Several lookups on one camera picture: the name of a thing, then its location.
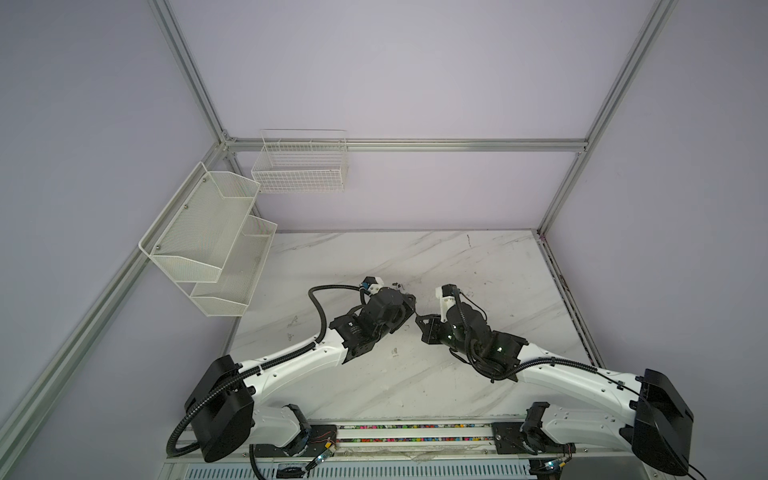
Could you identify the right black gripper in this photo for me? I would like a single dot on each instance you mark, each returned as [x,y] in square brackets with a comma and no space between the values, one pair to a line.
[428,329]

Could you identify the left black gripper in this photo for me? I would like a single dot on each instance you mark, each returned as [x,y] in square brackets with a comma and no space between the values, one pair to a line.
[407,309]

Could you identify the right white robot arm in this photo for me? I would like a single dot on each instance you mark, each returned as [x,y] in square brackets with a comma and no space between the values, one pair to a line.
[644,414]

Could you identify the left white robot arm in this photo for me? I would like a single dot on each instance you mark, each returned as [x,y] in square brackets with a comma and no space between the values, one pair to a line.
[219,413]

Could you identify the lower white mesh shelf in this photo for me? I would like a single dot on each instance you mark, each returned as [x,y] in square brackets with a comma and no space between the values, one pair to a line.
[232,294]

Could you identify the white mesh shelf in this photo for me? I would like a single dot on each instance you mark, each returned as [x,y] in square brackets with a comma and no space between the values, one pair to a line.
[232,294]
[194,235]

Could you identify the upper white mesh shelf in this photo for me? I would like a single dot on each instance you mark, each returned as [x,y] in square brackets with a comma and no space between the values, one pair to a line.
[194,235]

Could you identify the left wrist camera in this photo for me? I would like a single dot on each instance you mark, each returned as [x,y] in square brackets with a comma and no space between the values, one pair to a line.
[371,285]

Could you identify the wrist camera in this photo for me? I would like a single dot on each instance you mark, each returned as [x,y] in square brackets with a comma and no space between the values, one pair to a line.
[446,296]
[371,285]

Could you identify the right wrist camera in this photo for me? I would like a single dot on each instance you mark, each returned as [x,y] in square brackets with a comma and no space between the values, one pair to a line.
[446,296]

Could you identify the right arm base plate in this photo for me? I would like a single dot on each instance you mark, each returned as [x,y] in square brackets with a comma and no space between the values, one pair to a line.
[515,438]

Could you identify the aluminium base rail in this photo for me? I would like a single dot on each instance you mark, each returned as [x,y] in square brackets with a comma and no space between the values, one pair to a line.
[456,441]

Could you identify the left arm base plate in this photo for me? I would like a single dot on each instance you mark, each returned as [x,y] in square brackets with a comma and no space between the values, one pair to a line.
[309,443]

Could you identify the white wire basket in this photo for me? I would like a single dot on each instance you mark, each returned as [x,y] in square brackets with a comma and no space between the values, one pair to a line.
[301,161]

